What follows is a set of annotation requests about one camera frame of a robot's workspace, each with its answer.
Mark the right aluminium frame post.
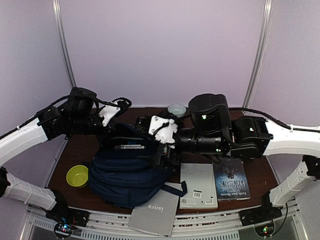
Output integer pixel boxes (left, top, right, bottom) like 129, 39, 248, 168
242, 0, 274, 108

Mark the pale celadon ceramic bowl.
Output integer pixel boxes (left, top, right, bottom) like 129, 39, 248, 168
167, 103, 187, 118

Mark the lime green bowl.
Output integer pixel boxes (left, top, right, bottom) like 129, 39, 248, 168
65, 165, 89, 189

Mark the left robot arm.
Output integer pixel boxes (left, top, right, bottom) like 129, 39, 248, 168
0, 87, 132, 222

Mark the aluminium frame post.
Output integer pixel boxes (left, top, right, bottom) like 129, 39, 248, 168
242, 0, 274, 108
52, 0, 77, 88

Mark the blue black marker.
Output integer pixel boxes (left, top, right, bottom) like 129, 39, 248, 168
127, 141, 143, 146

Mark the light grey barcode notebook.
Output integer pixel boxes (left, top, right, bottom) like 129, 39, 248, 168
179, 163, 218, 210

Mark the grey hardcover book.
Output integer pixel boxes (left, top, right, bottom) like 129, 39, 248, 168
128, 181, 188, 237

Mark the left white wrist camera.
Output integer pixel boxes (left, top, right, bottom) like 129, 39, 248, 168
98, 97, 132, 127

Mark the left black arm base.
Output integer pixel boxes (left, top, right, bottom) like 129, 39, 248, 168
44, 190, 90, 227

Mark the left aluminium frame post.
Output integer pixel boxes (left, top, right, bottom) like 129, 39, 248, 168
52, 0, 77, 88

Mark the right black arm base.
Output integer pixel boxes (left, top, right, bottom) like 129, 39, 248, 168
238, 191, 283, 227

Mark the red white marker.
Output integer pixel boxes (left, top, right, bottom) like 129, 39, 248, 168
114, 144, 146, 150

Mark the aluminium front rail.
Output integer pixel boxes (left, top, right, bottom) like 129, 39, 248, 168
20, 200, 308, 240

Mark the navy blue student backpack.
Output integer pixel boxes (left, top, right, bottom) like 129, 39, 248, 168
87, 123, 175, 209

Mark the dark Wuthering Heights book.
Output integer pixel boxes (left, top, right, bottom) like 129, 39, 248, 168
213, 158, 251, 201

